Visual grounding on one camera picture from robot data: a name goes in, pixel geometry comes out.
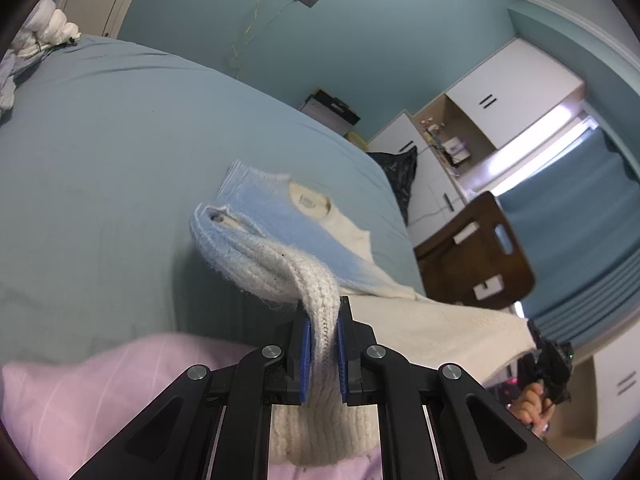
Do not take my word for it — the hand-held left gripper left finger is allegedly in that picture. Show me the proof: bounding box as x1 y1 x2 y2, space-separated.
70 305 313 480

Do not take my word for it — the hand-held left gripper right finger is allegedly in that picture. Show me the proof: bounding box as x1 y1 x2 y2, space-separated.
336 296 581 480

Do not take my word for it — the blue and cream knit sweater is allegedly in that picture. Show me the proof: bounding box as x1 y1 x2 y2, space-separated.
189 159 537 467

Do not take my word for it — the person's right hand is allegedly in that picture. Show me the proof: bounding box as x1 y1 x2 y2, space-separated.
507 382 556 436

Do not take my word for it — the white side cabinet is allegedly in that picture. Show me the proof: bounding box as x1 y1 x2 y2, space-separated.
545 352 640 443

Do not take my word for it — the blue curtain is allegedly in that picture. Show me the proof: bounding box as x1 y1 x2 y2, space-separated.
497 125 640 356

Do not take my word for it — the brown wooden chair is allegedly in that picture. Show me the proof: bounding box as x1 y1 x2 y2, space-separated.
414 191 536 311

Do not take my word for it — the black plastic bag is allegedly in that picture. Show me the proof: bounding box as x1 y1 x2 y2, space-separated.
367 146 418 226

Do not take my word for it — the bright window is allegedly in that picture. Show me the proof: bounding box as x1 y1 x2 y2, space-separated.
487 105 601 196

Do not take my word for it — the white and pink bottle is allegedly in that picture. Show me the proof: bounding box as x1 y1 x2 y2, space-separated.
445 137 471 163

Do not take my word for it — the black and grey box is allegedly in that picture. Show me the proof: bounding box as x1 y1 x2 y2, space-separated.
300 89 361 136

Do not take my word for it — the grey crumpled cloth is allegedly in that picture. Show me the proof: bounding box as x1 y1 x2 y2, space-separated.
0 52 21 111

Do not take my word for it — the white puffy jacket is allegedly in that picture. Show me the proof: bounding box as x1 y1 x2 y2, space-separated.
10 0 82 58

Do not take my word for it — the white wall cabinet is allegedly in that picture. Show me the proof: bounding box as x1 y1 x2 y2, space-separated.
445 37 586 150

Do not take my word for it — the yellow cable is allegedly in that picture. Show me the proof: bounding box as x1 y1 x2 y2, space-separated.
230 0 281 78

